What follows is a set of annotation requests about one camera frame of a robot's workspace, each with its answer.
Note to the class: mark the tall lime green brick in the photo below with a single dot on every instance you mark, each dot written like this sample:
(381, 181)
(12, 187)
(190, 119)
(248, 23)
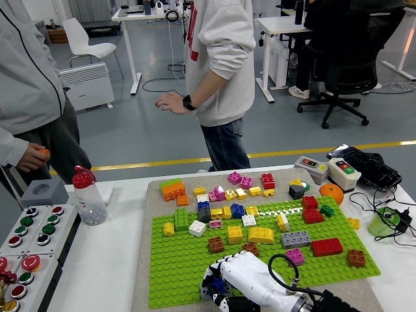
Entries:
(181, 220)

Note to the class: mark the person's right hand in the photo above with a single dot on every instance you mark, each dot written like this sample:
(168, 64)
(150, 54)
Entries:
(31, 157)

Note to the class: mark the black bottle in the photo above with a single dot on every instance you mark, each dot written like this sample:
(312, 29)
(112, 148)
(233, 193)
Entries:
(299, 13)

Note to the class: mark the black cube brick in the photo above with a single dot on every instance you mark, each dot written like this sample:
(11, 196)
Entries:
(296, 192)

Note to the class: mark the grey four-button control box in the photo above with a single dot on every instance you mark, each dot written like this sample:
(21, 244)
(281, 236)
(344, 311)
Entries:
(48, 229)
(26, 221)

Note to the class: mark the light pink brick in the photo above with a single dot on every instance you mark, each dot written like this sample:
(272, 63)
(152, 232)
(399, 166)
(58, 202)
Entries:
(212, 196)

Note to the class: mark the small blue brick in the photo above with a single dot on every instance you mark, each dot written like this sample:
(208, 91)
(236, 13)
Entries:
(203, 205)

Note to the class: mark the small yellow brick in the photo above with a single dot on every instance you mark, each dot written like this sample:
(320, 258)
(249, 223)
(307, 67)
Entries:
(240, 193)
(295, 182)
(169, 229)
(255, 191)
(216, 213)
(227, 212)
(252, 211)
(199, 192)
(354, 224)
(230, 195)

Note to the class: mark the flat yellow brick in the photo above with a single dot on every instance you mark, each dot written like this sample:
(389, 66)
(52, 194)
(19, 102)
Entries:
(269, 193)

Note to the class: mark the blue square brick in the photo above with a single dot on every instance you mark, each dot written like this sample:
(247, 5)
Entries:
(238, 211)
(218, 285)

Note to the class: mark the tall magenta brick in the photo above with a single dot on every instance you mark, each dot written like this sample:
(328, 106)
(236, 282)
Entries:
(220, 193)

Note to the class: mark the red square brick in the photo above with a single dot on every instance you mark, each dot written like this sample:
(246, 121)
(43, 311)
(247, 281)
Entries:
(268, 181)
(310, 202)

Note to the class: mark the magenta square brick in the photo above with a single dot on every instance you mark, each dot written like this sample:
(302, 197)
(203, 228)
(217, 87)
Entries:
(247, 183)
(234, 178)
(295, 257)

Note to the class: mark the clear bottle with red cap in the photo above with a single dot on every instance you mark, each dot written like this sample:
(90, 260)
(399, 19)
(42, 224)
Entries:
(89, 203)

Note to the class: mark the white panel heater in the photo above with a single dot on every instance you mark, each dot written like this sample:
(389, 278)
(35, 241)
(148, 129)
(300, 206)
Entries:
(91, 86)

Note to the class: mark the small green brick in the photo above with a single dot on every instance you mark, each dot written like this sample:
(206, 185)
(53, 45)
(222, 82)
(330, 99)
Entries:
(306, 187)

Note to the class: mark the grey switch box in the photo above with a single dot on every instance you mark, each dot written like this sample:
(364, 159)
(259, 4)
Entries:
(311, 169)

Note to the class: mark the grey two-by-four brick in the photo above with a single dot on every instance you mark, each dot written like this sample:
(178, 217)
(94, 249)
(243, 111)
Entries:
(204, 294)
(295, 240)

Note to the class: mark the black electronic device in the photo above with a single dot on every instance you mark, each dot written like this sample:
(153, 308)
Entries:
(367, 165)

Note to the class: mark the dark green brick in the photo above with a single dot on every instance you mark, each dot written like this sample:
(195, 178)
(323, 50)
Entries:
(327, 211)

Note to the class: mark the green translucent cup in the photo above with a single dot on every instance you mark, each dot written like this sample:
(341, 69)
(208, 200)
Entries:
(377, 226)

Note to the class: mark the black office chair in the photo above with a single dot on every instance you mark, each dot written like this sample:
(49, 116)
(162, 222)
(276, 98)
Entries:
(351, 71)

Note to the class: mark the person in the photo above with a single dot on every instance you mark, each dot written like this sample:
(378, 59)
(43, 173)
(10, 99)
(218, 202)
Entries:
(26, 81)
(305, 65)
(224, 48)

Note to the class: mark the green studded baseplate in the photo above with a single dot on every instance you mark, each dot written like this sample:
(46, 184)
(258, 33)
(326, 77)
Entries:
(178, 263)

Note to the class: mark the beige switch box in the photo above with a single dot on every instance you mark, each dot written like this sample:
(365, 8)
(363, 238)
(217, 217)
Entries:
(343, 177)

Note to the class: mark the white cabinet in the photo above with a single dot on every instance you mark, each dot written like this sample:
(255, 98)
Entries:
(278, 61)

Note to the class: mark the dark grey sloped brick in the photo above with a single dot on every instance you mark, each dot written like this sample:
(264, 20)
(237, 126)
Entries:
(204, 215)

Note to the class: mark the black platform trolley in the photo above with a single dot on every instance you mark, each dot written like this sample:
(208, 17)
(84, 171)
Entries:
(101, 26)

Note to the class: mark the yellow curved brick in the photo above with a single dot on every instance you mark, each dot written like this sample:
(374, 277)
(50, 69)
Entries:
(261, 235)

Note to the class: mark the orange brick with lime top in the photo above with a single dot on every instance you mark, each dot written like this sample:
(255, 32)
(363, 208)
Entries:
(173, 192)

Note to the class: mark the brown wooden box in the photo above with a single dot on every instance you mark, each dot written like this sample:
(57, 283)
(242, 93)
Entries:
(58, 35)

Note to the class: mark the person's left hand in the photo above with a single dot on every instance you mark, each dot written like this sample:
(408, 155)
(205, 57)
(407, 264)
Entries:
(172, 102)

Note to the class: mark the red two-by-four brick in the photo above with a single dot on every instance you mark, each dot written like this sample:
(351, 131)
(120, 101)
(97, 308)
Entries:
(326, 247)

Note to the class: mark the black wristwatch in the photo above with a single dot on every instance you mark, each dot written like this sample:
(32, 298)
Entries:
(188, 102)

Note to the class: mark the yellow square brick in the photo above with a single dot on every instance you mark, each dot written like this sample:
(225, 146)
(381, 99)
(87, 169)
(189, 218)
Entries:
(235, 235)

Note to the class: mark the wide red brick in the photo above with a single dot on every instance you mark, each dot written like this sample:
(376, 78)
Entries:
(313, 216)

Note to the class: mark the person's left forearm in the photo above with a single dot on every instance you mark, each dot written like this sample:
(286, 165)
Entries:
(209, 87)

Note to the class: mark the orange fruit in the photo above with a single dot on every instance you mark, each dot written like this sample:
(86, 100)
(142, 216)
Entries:
(331, 194)

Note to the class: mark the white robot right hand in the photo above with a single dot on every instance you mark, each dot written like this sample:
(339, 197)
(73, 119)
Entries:
(250, 279)

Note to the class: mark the white round device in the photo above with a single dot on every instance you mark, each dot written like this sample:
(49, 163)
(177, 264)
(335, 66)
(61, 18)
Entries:
(159, 6)

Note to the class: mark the clear storage box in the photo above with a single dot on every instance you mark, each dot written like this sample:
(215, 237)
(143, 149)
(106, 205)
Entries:
(44, 31)

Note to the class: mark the white plastic chair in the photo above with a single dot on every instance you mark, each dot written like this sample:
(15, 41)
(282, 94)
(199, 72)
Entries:
(78, 39)

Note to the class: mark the white desk with devices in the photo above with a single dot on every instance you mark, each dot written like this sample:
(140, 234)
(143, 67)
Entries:
(119, 14)

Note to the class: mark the yellow and white brick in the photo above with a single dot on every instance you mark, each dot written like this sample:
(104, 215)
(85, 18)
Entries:
(283, 223)

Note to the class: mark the white wall switch plate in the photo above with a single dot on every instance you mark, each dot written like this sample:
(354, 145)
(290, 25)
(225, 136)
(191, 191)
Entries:
(108, 192)

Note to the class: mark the person's right forearm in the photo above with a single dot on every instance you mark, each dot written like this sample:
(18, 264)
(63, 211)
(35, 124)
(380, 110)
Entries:
(11, 146)

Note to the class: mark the orange cylinder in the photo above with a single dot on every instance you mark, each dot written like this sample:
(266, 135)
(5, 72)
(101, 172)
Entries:
(45, 153)

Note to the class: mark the flat white brick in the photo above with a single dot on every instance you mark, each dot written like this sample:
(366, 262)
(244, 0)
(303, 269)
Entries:
(202, 198)

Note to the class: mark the brown square brick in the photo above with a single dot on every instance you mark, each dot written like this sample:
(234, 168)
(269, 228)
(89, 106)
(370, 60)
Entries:
(216, 245)
(356, 258)
(252, 247)

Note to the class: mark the small orange brick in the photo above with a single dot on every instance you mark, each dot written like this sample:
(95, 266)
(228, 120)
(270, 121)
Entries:
(182, 201)

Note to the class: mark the grey emergency-stop control box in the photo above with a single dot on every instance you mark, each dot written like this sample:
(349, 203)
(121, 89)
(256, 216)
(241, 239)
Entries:
(26, 278)
(2, 264)

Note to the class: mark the white square brick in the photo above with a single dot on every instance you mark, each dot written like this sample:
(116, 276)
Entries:
(197, 228)
(249, 221)

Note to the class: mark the dark grey cup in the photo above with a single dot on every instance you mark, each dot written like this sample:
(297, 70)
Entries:
(147, 8)

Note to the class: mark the grey block with round hole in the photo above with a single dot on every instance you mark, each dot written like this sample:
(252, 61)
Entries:
(58, 196)

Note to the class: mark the flat pink brick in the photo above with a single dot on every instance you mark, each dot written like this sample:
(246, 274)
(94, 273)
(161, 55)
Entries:
(215, 224)

